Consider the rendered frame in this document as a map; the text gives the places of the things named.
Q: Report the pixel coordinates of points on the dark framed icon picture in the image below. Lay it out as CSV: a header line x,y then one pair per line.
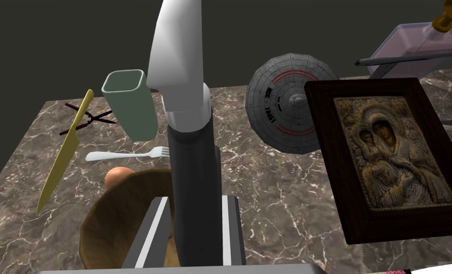
x,y
393,160

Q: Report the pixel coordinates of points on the pink bottle with gold stopper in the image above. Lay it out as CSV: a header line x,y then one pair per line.
x,y
416,42

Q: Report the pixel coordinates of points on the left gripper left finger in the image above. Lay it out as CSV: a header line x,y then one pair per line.
x,y
150,236

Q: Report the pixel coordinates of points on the dark brown scissors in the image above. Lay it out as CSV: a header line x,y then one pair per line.
x,y
96,117

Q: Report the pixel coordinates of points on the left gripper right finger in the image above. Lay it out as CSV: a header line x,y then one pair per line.
x,y
233,232

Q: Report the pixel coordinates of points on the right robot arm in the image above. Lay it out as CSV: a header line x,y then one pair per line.
x,y
193,160

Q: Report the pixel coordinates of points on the white fork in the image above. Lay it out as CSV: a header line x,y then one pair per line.
x,y
115,155

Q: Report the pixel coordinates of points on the grey model spaceship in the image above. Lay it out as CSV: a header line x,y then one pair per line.
x,y
283,106

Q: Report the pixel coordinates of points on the green square cup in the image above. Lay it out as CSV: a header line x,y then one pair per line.
x,y
132,106

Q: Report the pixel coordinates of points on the yellow knife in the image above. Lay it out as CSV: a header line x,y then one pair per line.
x,y
64,156

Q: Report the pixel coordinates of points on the orange egg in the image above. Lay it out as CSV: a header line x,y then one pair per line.
x,y
116,177

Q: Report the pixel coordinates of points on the brown wooden bowl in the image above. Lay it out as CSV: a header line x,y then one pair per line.
x,y
115,224

